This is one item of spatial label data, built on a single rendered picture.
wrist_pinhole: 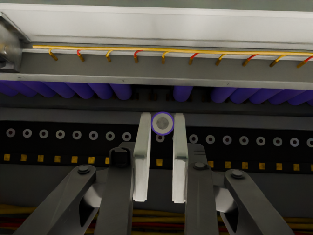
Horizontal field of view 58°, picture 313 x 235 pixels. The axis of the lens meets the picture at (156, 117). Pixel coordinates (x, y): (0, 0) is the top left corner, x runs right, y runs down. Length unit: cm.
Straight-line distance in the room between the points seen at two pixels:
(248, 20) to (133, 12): 7
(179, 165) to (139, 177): 2
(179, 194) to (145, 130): 5
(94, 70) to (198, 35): 8
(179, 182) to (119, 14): 10
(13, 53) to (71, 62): 4
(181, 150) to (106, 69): 10
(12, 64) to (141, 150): 12
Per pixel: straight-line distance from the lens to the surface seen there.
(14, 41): 22
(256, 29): 20
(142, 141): 17
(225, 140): 36
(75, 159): 36
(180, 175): 16
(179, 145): 16
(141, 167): 16
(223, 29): 20
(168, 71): 22
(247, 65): 23
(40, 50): 24
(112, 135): 35
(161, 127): 21
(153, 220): 33
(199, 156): 17
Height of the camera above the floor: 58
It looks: 7 degrees up
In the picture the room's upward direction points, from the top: 178 degrees counter-clockwise
